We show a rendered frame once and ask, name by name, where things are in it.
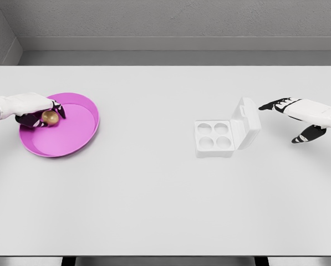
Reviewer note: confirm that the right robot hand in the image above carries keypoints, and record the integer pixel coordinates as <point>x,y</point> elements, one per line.
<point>306,110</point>

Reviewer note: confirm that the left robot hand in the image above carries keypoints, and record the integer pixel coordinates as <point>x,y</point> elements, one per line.
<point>29,104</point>

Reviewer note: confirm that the brown egg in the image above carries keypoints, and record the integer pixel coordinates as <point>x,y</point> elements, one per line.
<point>50,117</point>

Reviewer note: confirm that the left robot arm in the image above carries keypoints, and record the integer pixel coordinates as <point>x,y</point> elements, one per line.
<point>0,106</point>

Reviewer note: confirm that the white egg box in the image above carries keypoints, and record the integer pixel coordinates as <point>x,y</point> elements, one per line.
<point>226,133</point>

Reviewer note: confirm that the pink round plate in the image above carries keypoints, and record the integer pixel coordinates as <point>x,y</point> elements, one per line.
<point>68,133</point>

